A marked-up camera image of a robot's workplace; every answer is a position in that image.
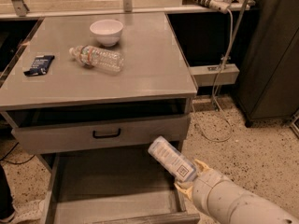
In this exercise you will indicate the grey metal bracket block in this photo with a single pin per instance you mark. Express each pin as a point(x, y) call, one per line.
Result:
point(209, 75)

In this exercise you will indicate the blue plastic bottle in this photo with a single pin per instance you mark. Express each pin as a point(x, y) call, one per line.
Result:
point(172, 160)

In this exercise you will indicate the white power strip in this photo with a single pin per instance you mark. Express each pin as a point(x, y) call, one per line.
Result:
point(218, 5)

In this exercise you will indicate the white shoe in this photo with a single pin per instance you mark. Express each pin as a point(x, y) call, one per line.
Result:
point(26, 212)

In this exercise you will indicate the clear water bottle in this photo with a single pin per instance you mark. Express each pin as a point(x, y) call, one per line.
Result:
point(104, 59)

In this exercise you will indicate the closed grey upper drawer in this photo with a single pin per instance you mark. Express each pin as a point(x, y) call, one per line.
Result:
point(79, 136)

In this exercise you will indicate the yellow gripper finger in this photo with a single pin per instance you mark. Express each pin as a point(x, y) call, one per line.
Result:
point(185, 188)
point(201, 166)

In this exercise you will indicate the white bowl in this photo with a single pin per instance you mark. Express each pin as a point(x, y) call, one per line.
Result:
point(107, 32)

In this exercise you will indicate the dark blue snack packet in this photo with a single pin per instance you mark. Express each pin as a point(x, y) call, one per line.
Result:
point(40, 66)

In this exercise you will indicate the open grey lower drawer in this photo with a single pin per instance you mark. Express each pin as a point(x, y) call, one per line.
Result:
point(118, 185)

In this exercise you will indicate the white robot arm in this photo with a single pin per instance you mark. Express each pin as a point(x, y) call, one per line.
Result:
point(218, 197)

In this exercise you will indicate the black drawer handle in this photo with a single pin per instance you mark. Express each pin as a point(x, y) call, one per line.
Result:
point(100, 135)

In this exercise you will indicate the grey drawer cabinet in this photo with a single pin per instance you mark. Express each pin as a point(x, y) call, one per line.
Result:
point(154, 82)

